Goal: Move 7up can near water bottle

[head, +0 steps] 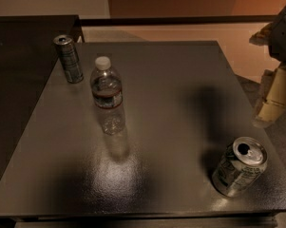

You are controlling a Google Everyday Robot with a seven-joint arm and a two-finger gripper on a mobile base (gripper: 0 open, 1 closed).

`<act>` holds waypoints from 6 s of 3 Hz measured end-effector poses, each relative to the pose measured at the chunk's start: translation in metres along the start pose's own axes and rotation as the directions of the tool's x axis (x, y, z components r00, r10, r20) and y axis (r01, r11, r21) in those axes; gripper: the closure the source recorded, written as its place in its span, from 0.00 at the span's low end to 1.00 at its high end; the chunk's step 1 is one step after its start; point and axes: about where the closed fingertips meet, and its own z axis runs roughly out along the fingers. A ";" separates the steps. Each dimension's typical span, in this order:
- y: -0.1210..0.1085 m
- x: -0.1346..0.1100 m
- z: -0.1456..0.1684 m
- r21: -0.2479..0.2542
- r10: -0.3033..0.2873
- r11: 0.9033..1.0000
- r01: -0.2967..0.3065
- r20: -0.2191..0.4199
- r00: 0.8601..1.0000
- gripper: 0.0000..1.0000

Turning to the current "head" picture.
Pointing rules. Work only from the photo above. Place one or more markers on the silver green 7up can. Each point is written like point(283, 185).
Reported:
point(241, 164)

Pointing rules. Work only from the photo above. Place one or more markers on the clear plastic water bottle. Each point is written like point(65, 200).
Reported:
point(107, 92)

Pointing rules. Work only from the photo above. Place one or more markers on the tall slim silver can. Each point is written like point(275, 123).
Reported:
point(68, 56)

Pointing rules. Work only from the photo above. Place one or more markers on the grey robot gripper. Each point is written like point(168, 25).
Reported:
point(284, 37)

